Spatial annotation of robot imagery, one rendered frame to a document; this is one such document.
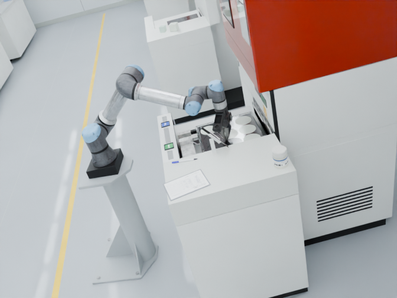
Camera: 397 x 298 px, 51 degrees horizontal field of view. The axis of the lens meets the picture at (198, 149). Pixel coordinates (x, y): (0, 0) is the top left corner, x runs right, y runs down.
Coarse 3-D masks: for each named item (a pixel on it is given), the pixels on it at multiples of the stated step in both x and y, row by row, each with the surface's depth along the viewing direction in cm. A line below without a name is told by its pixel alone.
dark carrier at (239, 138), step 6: (246, 114) 258; (234, 120) 256; (252, 120) 251; (204, 126) 257; (234, 126) 250; (240, 126) 248; (216, 132) 248; (252, 132) 240; (258, 132) 238; (204, 138) 246; (210, 138) 245; (222, 138) 242; (234, 138) 239; (240, 138) 237; (204, 144) 241; (216, 144) 238; (222, 144) 237; (228, 144) 236; (204, 150) 236
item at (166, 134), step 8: (160, 120) 264; (168, 120) 261; (160, 128) 255; (168, 128) 253; (160, 136) 247; (168, 136) 246; (176, 144) 236; (168, 152) 232; (176, 152) 230; (168, 160) 225
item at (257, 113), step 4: (252, 104) 262; (256, 108) 253; (256, 112) 263; (260, 112) 248; (256, 116) 259; (260, 116) 246; (260, 120) 254; (264, 120) 240; (260, 124) 253; (264, 124) 239; (264, 128) 246; (268, 128) 232; (268, 132) 233
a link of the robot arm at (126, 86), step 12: (120, 84) 217; (132, 84) 216; (132, 96) 216; (144, 96) 216; (156, 96) 215; (168, 96) 214; (180, 96) 214; (192, 96) 217; (180, 108) 216; (192, 108) 211
